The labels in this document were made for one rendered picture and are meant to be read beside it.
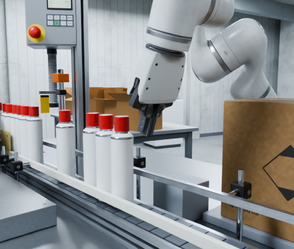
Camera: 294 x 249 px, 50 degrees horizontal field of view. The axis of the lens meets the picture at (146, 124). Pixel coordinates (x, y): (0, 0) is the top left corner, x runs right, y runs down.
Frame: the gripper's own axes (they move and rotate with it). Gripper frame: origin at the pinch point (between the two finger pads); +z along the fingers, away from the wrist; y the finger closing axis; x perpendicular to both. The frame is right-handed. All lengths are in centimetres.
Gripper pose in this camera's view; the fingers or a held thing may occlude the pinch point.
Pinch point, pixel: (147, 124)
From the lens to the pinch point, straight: 63.4
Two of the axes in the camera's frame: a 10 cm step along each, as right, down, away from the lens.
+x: 6.1, 4.2, -6.7
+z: -2.3, 9.0, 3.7
